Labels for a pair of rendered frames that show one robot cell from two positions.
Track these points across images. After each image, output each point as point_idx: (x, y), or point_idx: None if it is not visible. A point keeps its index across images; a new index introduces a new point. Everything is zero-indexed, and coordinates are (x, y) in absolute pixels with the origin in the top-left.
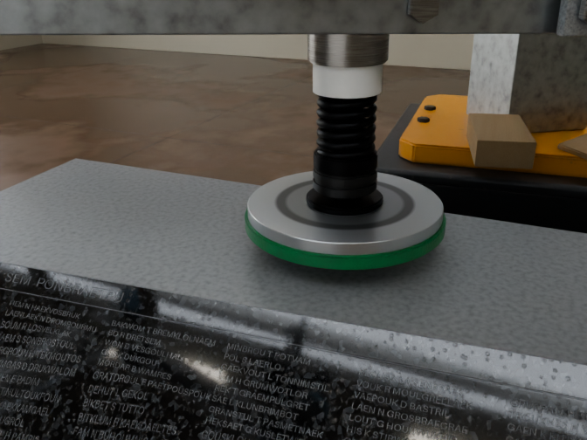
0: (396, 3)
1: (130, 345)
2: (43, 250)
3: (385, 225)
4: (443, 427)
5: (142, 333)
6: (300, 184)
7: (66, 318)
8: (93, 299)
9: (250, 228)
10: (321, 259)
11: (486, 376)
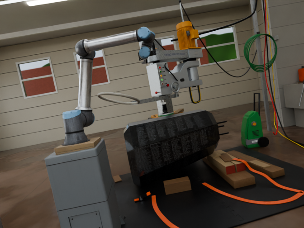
0: (167, 97)
1: (157, 124)
2: (144, 122)
3: (170, 112)
4: (180, 120)
5: (158, 123)
6: (160, 113)
7: (151, 124)
8: (152, 122)
9: (160, 115)
10: (168, 114)
11: (181, 116)
